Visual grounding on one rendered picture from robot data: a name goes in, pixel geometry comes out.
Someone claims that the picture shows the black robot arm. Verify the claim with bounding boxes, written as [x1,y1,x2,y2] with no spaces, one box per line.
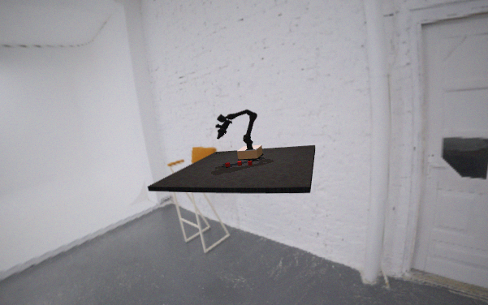
[215,110,257,150]

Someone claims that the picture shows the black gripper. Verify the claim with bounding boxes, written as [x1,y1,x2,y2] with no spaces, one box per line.
[217,124,228,139]

